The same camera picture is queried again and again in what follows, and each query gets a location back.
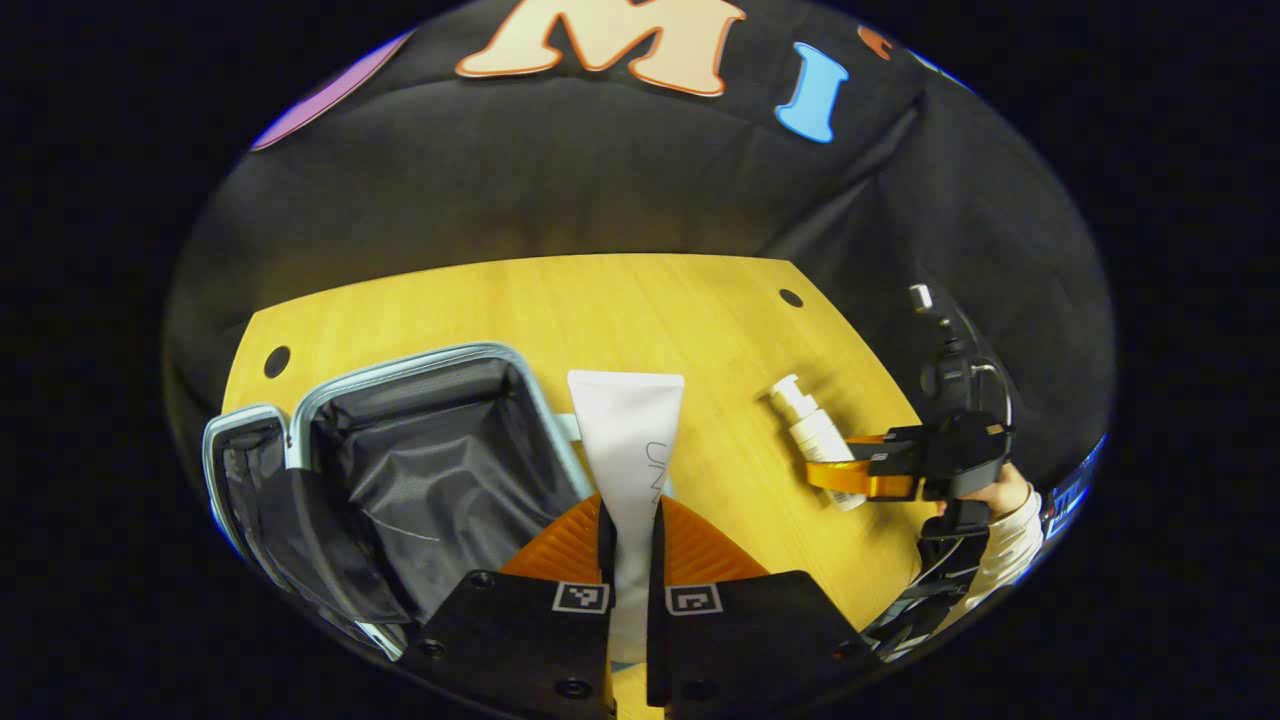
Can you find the white squeeze tube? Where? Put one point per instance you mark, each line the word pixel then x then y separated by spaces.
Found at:
pixel 630 430

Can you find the white pump bottle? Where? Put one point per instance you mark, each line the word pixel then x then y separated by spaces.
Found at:
pixel 815 430

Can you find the light blue suitcase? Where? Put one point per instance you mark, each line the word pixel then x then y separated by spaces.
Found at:
pixel 430 470

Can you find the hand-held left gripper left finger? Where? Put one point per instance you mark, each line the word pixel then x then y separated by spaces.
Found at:
pixel 606 545

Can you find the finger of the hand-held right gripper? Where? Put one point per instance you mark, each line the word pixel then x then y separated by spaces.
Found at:
pixel 880 485
pixel 900 448

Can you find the black backdrop cloth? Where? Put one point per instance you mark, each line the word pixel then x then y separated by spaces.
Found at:
pixel 600 180

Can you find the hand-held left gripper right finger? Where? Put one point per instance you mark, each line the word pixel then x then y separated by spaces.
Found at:
pixel 658 550

